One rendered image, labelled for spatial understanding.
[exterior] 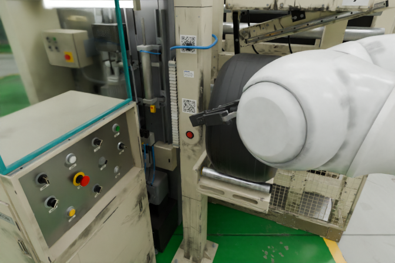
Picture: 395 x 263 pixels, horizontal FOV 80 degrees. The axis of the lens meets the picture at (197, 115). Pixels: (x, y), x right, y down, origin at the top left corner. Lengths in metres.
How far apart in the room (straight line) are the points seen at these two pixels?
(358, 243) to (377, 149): 2.17
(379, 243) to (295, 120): 2.32
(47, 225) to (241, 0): 1.19
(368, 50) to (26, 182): 0.87
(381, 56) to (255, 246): 1.86
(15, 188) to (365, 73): 0.79
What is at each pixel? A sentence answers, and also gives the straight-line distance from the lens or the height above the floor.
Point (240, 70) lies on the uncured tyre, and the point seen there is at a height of 1.43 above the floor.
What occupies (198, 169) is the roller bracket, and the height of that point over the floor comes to 0.94.
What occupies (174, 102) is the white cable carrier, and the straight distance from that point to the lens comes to 1.18.
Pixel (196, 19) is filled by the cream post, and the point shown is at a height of 1.61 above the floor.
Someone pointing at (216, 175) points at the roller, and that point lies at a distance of 1.19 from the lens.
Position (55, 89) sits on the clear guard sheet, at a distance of 0.84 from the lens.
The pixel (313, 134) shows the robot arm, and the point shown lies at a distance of 0.19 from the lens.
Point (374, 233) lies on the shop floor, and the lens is 2.53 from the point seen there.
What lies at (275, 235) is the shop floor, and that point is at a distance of 2.19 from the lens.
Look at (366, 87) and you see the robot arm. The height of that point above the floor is 1.62.
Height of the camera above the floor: 1.68
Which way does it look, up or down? 26 degrees down
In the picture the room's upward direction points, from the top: straight up
